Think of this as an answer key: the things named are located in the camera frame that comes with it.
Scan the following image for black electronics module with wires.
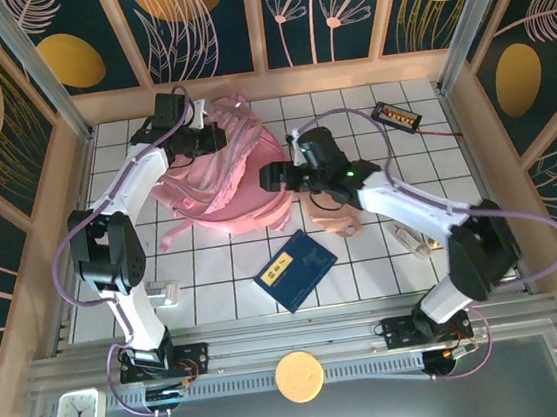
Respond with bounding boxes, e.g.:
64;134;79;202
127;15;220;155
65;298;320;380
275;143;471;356
141;377;193;417
419;336;483;383

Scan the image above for white square alarm clock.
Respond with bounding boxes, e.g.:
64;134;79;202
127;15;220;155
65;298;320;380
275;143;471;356
51;386;109;417

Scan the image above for red wire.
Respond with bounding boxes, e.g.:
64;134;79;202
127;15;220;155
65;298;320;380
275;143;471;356
417;122;464;142

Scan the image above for aluminium front rail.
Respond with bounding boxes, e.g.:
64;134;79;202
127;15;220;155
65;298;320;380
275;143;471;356
22;287;557;399

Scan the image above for small clear tube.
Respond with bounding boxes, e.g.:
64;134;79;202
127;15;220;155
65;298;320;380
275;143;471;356
392;217;440;262

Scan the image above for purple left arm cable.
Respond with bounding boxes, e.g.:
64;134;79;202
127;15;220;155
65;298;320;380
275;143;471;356
33;84;227;417

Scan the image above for pink backpack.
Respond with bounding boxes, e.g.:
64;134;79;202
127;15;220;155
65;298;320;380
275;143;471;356
139;84;298;247

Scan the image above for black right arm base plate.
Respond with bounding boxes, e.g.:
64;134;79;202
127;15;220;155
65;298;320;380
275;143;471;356
379;306;475;351

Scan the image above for aluminium side rail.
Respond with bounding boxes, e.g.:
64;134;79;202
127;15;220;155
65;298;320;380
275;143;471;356
437;75;539;302
27;126;120;357

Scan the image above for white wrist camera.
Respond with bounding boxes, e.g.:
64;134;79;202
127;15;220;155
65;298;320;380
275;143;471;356
283;125;306;152
188;97;214;129

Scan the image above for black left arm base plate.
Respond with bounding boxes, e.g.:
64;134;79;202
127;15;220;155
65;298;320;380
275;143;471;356
117;340;212;386

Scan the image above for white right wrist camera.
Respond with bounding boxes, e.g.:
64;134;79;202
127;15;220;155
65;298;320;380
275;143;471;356
283;125;306;152

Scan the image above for small white plastic device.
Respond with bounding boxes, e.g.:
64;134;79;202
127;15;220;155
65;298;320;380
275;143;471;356
143;277;184;311

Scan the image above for dark blue notebook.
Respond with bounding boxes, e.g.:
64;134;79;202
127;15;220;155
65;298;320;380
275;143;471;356
247;225;345;319

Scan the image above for round yellow sponge disc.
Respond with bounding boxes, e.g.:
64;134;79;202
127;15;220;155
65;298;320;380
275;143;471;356
273;348;326;406

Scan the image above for black battery box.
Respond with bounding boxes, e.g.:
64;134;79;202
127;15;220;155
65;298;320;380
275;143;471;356
368;96;425;137

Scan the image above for grey slotted cable duct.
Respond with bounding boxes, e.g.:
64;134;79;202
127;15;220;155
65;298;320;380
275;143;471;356
102;352;429;411

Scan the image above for aluminium corner post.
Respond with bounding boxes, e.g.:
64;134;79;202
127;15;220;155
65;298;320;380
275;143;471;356
0;0;97;152
427;0;533;96

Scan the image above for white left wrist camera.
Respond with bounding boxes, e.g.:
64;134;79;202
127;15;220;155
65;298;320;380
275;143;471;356
188;97;214;129

